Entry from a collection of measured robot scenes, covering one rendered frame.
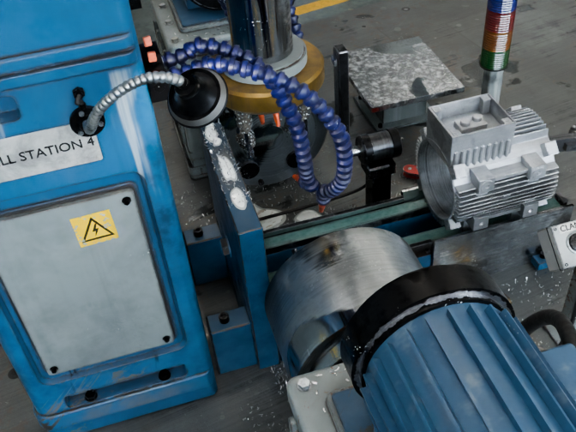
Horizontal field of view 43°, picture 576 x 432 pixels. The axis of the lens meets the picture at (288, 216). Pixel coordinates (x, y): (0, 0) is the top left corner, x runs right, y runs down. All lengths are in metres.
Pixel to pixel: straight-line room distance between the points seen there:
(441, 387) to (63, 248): 0.56
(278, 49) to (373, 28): 1.27
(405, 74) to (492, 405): 1.31
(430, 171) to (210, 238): 0.45
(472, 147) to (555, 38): 1.05
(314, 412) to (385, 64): 1.20
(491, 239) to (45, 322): 0.82
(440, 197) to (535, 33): 0.97
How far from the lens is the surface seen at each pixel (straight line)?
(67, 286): 1.07
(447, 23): 2.35
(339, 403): 0.87
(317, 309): 0.99
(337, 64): 1.32
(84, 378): 1.24
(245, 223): 1.12
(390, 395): 0.70
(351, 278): 1.00
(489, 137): 1.32
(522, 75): 2.12
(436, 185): 1.47
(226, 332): 1.28
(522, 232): 1.48
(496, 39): 1.65
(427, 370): 0.68
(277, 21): 1.05
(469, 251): 1.44
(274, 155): 1.49
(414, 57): 1.94
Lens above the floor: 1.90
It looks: 42 degrees down
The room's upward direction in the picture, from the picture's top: 5 degrees counter-clockwise
